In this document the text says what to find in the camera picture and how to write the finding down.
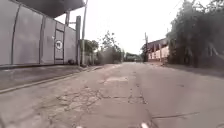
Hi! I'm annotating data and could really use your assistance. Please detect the group of green trees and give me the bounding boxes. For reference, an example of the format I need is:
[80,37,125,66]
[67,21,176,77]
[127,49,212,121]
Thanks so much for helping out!
[80,31,125,65]

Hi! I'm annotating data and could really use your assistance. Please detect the grey asphalt road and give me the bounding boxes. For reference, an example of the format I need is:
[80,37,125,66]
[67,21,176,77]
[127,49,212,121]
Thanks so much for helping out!
[0,62,224,128]

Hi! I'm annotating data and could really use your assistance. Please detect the grey pole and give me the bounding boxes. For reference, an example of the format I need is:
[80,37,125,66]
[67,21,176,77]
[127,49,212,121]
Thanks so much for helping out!
[80,0,89,66]

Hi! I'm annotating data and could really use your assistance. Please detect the thin dark pole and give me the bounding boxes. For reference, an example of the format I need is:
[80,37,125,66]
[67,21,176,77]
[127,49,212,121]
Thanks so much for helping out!
[143,32,149,63]

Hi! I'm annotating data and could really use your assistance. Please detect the pink building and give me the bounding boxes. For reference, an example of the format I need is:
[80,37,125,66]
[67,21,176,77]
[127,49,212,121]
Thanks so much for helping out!
[146,37,170,63]

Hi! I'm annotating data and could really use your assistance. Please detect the round white sign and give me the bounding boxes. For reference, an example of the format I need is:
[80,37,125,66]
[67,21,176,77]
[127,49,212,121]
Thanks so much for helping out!
[55,40,64,50]

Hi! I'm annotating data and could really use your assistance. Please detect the pale concrete kerb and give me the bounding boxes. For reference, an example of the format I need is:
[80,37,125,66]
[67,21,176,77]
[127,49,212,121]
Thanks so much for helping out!
[0,66,104,94]

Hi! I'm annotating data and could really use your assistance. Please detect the dark overhanging roof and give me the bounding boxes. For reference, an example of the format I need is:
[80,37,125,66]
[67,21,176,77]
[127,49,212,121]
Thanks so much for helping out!
[16,0,87,18]

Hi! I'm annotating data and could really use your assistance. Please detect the grey panel fence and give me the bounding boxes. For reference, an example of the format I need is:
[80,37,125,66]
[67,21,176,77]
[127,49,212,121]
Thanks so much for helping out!
[0,0,82,68]

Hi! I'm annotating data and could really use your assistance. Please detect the grey concrete pavement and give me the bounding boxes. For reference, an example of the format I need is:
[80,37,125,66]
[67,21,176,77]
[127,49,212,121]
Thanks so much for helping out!
[0,64,101,93]

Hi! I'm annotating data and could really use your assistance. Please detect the dense green trees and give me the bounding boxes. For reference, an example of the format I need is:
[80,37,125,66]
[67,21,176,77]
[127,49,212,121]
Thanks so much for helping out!
[166,0,224,69]

